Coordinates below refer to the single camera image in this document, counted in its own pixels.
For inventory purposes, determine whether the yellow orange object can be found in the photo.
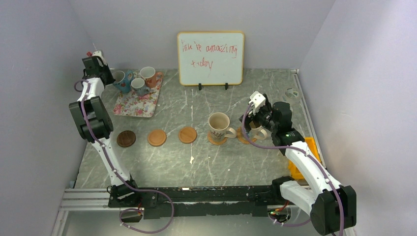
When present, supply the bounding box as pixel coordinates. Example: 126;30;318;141
288;137;322;180

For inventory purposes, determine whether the small light blue mug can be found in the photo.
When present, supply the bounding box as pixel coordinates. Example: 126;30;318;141
130;78;150;96

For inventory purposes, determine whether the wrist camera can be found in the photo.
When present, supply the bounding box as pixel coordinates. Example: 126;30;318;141
248;91;266;115
87;50;108;65

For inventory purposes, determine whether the cream seahorse mug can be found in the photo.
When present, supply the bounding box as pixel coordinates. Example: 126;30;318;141
249;124;268;140

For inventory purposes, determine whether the black whiteboard stand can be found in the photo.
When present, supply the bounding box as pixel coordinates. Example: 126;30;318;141
197;83;229;90

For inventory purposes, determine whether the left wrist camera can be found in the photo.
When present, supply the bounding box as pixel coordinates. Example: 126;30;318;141
87;50;108;65

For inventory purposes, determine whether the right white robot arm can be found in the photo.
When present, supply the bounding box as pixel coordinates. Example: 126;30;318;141
240;91;357;236

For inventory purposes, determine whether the yellow framed whiteboard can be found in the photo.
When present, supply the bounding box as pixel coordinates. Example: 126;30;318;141
177;31;245;86

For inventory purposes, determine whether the cream coral pattern mug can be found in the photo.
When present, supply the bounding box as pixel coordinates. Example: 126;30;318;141
208;112;237;142

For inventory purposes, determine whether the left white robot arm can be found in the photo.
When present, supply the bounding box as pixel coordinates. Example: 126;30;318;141
69;51;141;207

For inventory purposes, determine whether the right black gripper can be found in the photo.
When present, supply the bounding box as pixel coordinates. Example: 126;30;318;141
239;102;278;133

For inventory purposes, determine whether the orange floral mug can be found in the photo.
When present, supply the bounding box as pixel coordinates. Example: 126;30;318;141
139;66;164;89

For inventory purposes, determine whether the clear tape roll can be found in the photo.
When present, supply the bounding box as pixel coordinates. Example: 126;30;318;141
281;87;303;105

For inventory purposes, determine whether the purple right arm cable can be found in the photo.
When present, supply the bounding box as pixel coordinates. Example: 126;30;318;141
241;103;345;236

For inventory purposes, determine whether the teal blue mug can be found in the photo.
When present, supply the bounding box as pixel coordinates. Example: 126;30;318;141
112;70;134;94

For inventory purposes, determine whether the floral serving tray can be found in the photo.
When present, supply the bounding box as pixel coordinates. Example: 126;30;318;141
113;72;164;118

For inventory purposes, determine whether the light wooden coaster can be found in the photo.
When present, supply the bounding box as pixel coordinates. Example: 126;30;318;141
147;129;167;147
178;126;197;144

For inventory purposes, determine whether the dark walnut wooden coaster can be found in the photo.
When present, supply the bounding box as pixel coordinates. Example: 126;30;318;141
117;130;136;148

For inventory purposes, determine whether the woven rattan coaster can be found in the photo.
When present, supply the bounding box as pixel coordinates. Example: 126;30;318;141
207;132;228;146
237;127;257;145

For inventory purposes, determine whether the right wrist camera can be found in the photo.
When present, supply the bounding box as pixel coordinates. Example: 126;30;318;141
248;91;266;115

